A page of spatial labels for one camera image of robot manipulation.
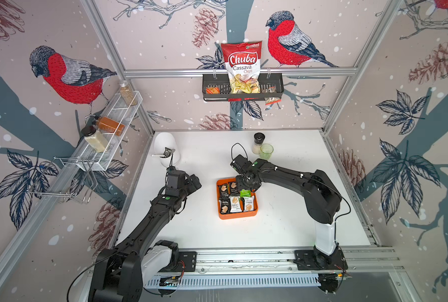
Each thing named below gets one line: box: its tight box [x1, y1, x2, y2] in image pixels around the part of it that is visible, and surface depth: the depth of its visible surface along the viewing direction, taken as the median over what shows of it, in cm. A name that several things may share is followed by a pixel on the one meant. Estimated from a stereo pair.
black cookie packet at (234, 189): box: [229, 181, 241, 197], surface depth 92 cm
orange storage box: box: [216, 177, 258, 220], surface depth 89 cm
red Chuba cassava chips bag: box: [220, 40, 263, 95], surface depth 85 cm
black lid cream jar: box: [81, 125, 109, 153], surface depth 68 cm
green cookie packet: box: [239, 188, 252, 198], surface depth 92 cm
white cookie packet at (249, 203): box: [244, 195, 255, 212], surface depth 89 cm
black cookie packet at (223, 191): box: [218, 183, 230, 200], surface depth 92 cm
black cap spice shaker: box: [252, 132, 265, 155], surface depth 106 cm
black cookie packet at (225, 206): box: [220, 199, 232, 214], surface depth 87 cm
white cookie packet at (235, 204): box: [229, 196, 242, 213], surface depth 87 cm
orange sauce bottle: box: [96, 116, 126, 137], surface depth 74 cm
